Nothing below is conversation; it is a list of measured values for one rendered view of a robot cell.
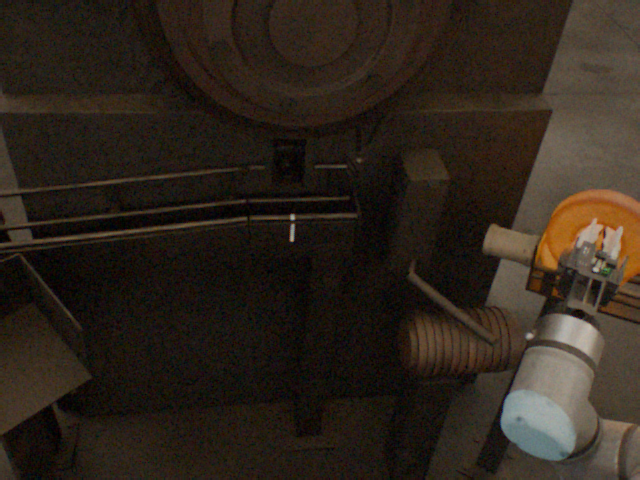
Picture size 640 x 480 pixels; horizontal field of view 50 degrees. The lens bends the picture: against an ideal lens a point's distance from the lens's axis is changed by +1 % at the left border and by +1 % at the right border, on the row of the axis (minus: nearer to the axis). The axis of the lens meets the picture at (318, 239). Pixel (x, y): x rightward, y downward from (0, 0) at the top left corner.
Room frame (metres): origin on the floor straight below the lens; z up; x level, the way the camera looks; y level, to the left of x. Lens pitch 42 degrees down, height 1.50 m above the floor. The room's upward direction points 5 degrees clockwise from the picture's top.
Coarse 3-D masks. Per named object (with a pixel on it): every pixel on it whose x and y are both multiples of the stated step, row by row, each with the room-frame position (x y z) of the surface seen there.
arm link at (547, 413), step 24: (528, 360) 0.57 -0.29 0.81; (552, 360) 0.56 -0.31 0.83; (576, 360) 0.56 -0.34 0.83; (528, 384) 0.53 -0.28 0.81; (552, 384) 0.53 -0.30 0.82; (576, 384) 0.53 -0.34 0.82; (504, 408) 0.52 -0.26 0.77; (528, 408) 0.50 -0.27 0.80; (552, 408) 0.50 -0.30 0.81; (576, 408) 0.51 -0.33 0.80; (504, 432) 0.50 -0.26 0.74; (528, 432) 0.49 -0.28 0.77; (552, 432) 0.47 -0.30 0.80; (576, 432) 0.49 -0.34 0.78; (552, 456) 0.48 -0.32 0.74
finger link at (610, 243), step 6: (606, 228) 0.81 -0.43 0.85; (606, 234) 0.80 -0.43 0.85; (612, 234) 0.79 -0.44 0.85; (618, 234) 0.76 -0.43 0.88; (606, 240) 0.79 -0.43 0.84; (612, 240) 0.78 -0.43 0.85; (618, 240) 0.75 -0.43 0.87; (600, 246) 0.79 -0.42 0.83; (606, 246) 0.78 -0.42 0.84; (612, 246) 0.76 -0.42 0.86; (618, 246) 0.78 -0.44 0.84; (612, 252) 0.75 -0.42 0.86
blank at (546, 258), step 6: (600, 234) 0.89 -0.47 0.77; (600, 240) 0.89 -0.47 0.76; (540, 246) 0.93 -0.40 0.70; (546, 246) 0.92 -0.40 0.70; (540, 252) 0.92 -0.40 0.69; (546, 252) 0.92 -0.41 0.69; (540, 258) 0.93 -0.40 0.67; (546, 258) 0.92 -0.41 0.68; (552, 258) 0.91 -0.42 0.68; (546, 264) 0.92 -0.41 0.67; (552, 264) 0.91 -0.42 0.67; (624, 282) 0.86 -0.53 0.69
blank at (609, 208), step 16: (592, 192) 0.84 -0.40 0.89; (608, 192) 0.83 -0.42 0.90; (560, 208) 0.83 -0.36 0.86; (576, 208) 0.82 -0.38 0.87; (592, 208) 0.81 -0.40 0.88; (608, 208) 0.81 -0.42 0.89; (624, 208) 0.80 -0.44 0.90; (560, 224) 0.83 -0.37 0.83; (576, 224) 0.82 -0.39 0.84; (608, 224) 0.80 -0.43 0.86; (624, 224) 0.79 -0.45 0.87; (560, 240) 0.82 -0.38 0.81; (624, 240) 0.79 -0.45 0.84; (624, 256) 0.78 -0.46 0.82; (624, 272) 0.78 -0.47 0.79
